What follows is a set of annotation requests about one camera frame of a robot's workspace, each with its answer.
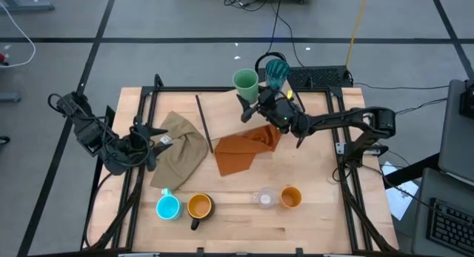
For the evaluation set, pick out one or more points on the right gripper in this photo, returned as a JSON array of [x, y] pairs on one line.
[[277, 110]]

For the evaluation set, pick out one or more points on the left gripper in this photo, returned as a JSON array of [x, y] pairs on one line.
[[140, 144]]

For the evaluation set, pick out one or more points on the green plastic cup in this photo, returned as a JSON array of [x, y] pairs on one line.
[[245, 84]]

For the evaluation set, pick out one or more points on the blue faceted plastic tumbler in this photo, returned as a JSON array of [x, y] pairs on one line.
[[277, 72]]

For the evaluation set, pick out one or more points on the turquoise plastic mug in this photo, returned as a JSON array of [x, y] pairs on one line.
[[168, 208]]

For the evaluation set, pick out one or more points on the black mug with orange inside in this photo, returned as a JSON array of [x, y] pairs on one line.
[[200, 207]]

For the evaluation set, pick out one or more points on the clear glass footed mug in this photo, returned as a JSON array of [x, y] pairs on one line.
[[265, 198]]

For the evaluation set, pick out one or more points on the orange plastic cup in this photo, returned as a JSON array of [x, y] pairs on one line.
[[291, 197]]

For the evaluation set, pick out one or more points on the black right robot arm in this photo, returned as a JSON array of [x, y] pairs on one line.
[[352, 120]]

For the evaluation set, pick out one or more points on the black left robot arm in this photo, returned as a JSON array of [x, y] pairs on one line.
[[92, 135]]

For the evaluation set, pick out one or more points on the wooden shelf with black legs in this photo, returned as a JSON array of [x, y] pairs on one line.
[[222, 116]]

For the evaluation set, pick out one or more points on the khaki cloth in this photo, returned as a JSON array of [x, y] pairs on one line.
[[183, 157]]

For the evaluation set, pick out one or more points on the yellow tape tag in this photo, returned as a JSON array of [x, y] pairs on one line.
[[290, 95]]

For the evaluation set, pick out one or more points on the orange cloth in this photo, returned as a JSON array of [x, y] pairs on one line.
[[237, 155]]

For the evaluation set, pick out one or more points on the black perforated box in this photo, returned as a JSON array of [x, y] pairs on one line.
[[318, 77]]

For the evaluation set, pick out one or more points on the white paper sheet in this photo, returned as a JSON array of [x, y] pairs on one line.
[[401, 197]]

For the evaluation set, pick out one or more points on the grey table leg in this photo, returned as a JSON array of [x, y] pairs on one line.
[[26, 6]]

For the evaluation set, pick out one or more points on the black desk device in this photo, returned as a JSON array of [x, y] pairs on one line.
[[467, 99]]

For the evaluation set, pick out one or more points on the black keyboard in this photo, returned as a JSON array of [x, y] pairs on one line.
[[452, 225]]

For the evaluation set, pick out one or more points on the black aluminium table frame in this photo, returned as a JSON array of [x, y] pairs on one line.
[[177, 89]]

